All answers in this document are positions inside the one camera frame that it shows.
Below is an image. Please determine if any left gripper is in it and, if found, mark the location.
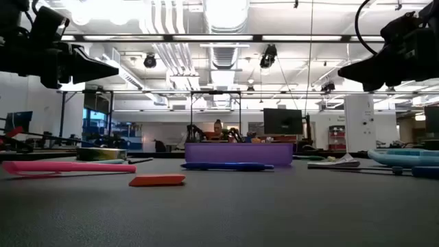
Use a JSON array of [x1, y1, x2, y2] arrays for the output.
[[32, 36, 120, 90]]

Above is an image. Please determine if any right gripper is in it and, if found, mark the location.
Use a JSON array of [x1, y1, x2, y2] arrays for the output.
[[337, 27, 439, 93]]

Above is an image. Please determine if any yellow green crayon box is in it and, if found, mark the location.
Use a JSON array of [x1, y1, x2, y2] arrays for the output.
[[75, 147, 128, 162]]

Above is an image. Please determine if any white paper tag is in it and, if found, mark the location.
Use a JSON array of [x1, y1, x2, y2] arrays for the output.
[[307, 153, 361, 169]]

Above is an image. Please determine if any teal pen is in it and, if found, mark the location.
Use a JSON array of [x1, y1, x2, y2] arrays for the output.
[[89, 158, 126, 165]]

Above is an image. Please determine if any pink highlighter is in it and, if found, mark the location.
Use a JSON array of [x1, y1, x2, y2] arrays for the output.
[[1, 161, 137, 177]]

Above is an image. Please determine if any red eraser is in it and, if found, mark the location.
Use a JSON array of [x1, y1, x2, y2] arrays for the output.
[[128, 174, 187, 187]]

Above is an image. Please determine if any blue pen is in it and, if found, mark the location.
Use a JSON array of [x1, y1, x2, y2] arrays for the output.
[[180, 161, 275, 172]]

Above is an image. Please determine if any white square pillar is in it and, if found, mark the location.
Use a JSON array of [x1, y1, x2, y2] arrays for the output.
[[344, 94, 377, 153]]

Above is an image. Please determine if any red bin shelf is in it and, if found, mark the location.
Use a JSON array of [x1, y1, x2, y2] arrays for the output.
[[328, 125, 346, 151]]

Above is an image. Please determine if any overhead light bar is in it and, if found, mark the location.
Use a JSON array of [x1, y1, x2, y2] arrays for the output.
[[61, 33, 385, 43]]

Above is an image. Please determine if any light blue calculator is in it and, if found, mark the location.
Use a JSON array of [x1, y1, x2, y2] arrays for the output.
[[367, 148, 439, 169]]

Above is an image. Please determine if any dark monitor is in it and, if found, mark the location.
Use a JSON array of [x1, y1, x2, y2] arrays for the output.
[[3, 110, 34, 134]]

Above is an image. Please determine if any black monitor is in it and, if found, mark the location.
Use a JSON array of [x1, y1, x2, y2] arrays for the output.
[[263, 108, 304, 135]]

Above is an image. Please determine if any person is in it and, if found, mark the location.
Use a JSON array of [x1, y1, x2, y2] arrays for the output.
[[212, 119, 224, 141]]

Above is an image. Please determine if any purple plastic pencil case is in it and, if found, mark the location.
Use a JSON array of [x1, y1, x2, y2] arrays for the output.
[[184, 142, 294, 167]]

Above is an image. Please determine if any black table mat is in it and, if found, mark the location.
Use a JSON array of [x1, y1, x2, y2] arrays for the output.
[[0, 156, 439, 247]]

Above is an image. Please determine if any right camera cable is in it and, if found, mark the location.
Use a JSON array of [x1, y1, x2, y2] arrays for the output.
[[354, 0, 379, 56]]

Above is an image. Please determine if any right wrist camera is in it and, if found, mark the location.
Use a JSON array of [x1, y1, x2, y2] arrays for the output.
[[379, 11, 419, 39]]

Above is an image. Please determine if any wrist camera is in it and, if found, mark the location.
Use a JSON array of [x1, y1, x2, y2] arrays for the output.
[[29, 5, 71, 38], [379, 11, 419, 39]]

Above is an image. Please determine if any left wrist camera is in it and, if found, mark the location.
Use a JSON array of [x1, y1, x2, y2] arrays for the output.
[[29, 5, 71, 38]]

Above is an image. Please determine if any black metal rig frame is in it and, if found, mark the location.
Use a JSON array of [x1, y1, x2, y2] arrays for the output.
[[0, 150, 370, 159]]

